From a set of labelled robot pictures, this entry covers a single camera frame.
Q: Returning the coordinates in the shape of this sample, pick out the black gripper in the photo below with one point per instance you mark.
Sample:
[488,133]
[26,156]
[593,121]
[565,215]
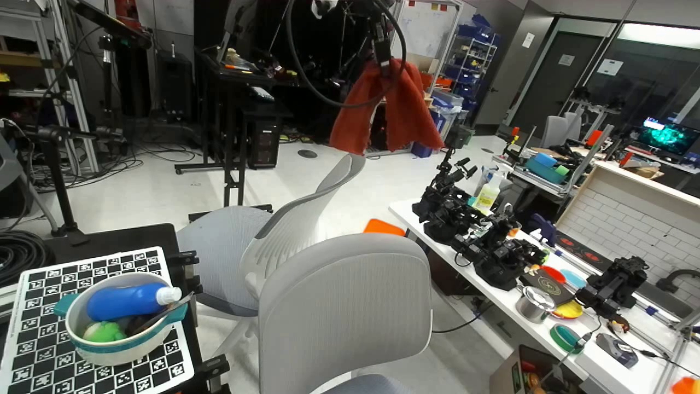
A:
[380,32]

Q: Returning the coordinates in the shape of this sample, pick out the orange cloth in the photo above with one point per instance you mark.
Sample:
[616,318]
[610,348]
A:
[407,110]

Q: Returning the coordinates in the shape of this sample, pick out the blue bin shelf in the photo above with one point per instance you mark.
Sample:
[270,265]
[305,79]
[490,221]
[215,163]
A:
[477,52]

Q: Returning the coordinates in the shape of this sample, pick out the black workstation desk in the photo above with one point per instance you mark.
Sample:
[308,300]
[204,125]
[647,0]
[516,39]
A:
[263,135]

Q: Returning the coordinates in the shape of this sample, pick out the orange flat sheet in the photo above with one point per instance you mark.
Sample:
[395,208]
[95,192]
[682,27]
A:
[383,228]

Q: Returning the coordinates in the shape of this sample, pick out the yellow white bottle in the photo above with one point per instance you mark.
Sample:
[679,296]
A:
[485,197]

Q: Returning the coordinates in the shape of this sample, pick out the dark glass partition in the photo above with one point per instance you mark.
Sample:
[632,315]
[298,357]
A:
[561,79]

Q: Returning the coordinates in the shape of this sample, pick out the teal box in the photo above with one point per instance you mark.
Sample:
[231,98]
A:
[546,168]

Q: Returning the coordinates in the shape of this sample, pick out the black mechanical gadget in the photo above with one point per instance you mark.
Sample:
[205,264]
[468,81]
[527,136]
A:
[504,259]

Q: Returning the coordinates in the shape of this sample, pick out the red toy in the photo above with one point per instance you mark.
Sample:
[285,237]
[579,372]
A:
[552,274]

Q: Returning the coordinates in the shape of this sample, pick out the monitor with teal screen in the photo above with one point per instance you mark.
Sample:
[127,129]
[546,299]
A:
[664,135]

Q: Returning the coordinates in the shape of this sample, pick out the metal cup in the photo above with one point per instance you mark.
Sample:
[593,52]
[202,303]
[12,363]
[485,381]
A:
[534,307]

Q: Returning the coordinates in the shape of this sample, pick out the light blue toy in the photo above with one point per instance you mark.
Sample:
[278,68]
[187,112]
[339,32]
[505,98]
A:
[575,278]

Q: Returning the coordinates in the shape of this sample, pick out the white tiled wooden box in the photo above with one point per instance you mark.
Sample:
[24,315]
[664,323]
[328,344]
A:
[635,219]

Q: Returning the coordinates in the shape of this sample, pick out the black blocky device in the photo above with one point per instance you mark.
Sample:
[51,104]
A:
[616,282]

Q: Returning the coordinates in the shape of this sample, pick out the green oval toy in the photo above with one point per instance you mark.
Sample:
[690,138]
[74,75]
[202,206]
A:
[565,340]

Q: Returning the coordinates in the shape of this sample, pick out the grey spoon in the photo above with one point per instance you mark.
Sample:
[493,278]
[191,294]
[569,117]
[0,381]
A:
[165,314]

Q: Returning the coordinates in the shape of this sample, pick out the blue bottle white cap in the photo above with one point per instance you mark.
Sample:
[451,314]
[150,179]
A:
[122,300]

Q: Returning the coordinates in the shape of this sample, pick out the grey metal storage rack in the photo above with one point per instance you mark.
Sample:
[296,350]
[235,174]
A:
[23,55]

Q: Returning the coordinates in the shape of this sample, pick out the white work table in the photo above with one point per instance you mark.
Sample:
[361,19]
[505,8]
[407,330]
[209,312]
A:
[587,372]

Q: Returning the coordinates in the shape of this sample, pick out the green ball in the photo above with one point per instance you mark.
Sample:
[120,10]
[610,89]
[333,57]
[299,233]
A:
[103,334]

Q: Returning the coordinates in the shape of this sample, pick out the white bowl teal rim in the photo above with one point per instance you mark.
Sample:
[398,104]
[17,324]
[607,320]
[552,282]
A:
[110,350]

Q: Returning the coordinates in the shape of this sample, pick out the orange plastic object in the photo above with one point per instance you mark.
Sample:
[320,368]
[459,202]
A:
[684,387]

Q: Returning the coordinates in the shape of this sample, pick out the black camera rig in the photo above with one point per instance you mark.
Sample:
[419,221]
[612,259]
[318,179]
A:
[446,204]

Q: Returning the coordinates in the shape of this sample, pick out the black camera tripod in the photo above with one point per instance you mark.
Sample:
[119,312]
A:
[61,190]

